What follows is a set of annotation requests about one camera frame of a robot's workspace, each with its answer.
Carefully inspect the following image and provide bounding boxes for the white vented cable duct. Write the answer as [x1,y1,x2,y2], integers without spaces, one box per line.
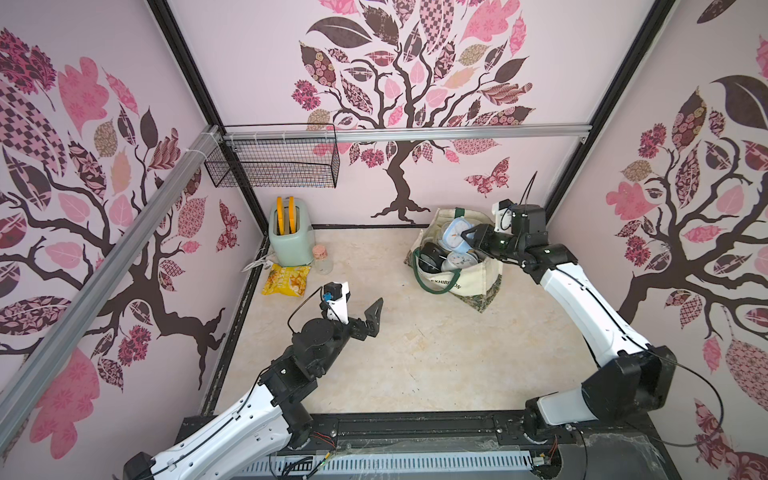
[235,451,534,479]

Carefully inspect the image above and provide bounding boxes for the yellow toast slice right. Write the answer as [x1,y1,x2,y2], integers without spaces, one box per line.
[288,196,298,234]

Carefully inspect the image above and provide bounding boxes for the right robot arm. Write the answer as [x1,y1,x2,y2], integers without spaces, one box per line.
[462,200,676,436]

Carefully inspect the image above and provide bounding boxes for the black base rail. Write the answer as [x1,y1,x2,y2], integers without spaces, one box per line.
[299,409,541,451]

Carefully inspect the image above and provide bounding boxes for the black twin bell clock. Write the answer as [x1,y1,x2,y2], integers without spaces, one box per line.
[417,241,447,274]

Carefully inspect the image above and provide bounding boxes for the yellow toast slice left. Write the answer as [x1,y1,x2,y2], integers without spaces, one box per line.
[275,196,285,235]

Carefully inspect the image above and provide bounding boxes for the canvas tote bag green handles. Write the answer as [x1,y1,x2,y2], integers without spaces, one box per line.
[404,208,503,313]

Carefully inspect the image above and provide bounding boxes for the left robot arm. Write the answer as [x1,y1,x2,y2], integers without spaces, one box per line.
[122,298,384,479]

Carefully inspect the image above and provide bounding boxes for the aluminium frame rail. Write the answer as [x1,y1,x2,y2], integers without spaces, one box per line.
[224,124,592,143]
[1,125,221,448]

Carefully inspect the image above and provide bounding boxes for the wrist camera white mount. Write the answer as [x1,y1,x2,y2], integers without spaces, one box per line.
[492,199,515,234]
[320,282,350,324]

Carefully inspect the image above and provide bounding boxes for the aluminium frame rail left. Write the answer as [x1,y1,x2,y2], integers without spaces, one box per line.
[1,125,221,448]

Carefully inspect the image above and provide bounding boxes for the mint green toaster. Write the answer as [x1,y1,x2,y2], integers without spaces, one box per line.
[268,197,315,267]

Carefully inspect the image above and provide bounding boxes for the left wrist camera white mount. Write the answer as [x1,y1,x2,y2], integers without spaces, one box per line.
[320,282,350,324]

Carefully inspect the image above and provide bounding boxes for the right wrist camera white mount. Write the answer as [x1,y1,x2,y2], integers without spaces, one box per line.
[492,199,515,234]

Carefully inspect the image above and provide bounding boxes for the yellow corn chips bag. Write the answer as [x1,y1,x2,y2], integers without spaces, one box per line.
[262,264,311,297]

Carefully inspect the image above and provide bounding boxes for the aluminium frame rail back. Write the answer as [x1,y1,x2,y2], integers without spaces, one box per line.
[224,124,592,143]

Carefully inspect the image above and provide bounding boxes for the light blue square clock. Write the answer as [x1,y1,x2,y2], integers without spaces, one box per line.
[438,217,478,253]

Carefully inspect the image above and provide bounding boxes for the glass bottle pink cap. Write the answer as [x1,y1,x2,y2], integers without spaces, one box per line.
[312,244,333,275]

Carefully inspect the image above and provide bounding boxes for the yellow toast slice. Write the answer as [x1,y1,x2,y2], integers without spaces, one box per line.
[275,196,285,235]
[288,196,298,234]

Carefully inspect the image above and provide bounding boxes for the black wire basket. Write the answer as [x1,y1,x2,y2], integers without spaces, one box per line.
[205,122,341,189]

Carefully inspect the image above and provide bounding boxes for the large white twin bell clock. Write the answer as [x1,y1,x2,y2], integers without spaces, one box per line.
[441,251,480,272]

